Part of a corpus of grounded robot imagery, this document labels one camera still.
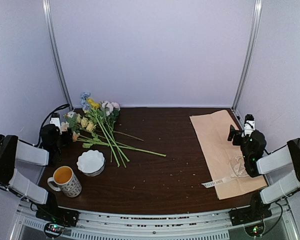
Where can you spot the pink and green wrapping paper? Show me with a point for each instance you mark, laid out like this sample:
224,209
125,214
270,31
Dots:
222,157

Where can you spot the pink rose stem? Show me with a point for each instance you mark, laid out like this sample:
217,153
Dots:
112,112

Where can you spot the yellow flower stem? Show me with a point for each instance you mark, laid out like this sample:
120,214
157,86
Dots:
103,130

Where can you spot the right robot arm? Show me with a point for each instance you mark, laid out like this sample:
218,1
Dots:
252,144

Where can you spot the cream yellow rose spray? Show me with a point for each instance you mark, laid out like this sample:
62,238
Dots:
74,117

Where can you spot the white printed ribbon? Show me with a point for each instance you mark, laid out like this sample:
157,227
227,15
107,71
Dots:
217,182

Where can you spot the aluminium frame post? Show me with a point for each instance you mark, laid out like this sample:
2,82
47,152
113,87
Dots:
254,31
55,53

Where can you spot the left aluminium frame post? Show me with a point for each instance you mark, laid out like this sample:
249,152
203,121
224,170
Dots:
55,53

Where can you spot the blue flower stem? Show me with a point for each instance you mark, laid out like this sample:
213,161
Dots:
93,110

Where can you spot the patterned mug with orange inside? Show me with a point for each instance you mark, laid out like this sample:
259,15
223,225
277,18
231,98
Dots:
64,180

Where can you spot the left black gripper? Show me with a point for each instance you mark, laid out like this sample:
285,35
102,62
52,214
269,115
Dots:
67,136

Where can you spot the aluminium front rail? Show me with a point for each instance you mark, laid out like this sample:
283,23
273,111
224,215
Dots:
211,225

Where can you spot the white scalloped bowl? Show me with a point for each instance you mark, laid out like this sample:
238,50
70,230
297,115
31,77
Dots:
91,163

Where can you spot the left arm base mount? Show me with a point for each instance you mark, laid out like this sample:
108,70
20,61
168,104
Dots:
56,224

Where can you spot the peach blossom stem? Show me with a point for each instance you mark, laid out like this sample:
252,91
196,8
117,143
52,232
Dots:
80,134

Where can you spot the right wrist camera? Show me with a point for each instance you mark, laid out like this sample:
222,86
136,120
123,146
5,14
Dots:
249,125

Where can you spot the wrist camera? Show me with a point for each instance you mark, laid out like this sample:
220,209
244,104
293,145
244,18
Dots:
55,119
249,125

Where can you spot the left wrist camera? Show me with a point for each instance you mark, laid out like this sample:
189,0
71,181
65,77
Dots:
55,119

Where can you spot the right aluminium frame post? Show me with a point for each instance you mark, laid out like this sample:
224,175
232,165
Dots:
254,31

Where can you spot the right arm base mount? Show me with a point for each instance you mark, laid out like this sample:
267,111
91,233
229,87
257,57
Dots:
253,221

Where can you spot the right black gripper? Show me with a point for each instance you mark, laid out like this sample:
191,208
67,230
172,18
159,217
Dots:
236,141

